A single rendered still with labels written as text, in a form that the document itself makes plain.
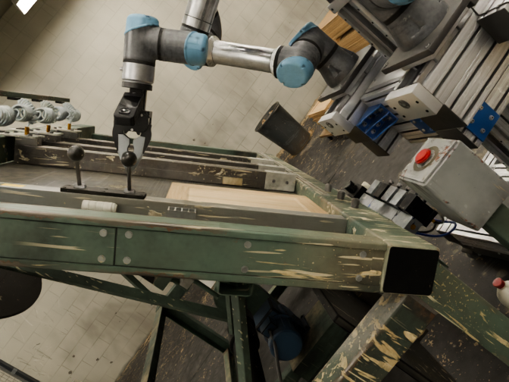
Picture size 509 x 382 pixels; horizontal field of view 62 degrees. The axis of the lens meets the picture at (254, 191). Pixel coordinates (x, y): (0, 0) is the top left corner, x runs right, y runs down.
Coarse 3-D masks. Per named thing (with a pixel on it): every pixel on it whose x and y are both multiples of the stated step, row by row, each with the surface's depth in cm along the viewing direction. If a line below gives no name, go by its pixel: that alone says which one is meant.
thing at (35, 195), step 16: (0, 192) 102; (16, 192) 102; (32, 192) 102; (48, 192) 103; (64, 192) 104; (80, 208) 105; (128, 208) 106; (144, 208) 106; (160, 208) 107; (208, 208) 109; (224, 208) 109; (240, 208) 110; (256, 208) 113; (272, 208) 115; (256, 224) 111; (272, 224) 111; (288, 224) 112; (304, 224) 112; (320, 224) 113; (336, 224) 114
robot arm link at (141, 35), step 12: (132, 24) 97; (144, 24) 97; (156, 24) 99; (132, 36) 97; (144, 36) 97; (156, 36) 98; (132, 48) 98; (144, 48) 98; (156, 48) 98; (132, 60) 98; (144, 60) 99
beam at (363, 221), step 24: (312, 192) 150; (336, 192) 156; (360, 216) 115; (384, 240) 92; (408, 240) 94; (384, 264) 90; (408, 264) 90; (432, 264) 91; (384, 288) 90; (408, 288) 91
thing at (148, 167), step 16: (16, 144) 158; (32, 144) 159; (16, 160) 159; (32, 160) 160; (48, 160) 161; (64, 160) 161; (96, 160) 163; (112, 160) 164; (144, 160) 165; (160, 160) 166; (176, 160) 172; (144, 176) 166; (160, 176) 167; (176, 176) 168; (192, 176) 168; (208, 176) 169; (224, 176) 170; (240, 176) 171; (256, 176) 172; (272, 176) 172; (288, 176) 173
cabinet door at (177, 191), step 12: (168, 192) 132; (180, 192) 134; (192, 192) 138; (204, 192) 141; (216, 192) 144; (228, 192) 147; (240, 192) 148; (252, 192) 151; (264, 192) 154; (228, 204) 126; (240, 204) 128; (252, 204) 131; (264, 204) 133; (276, 204) 136; (288, 204) 138; (300, 204) 140; (312, 204) 142
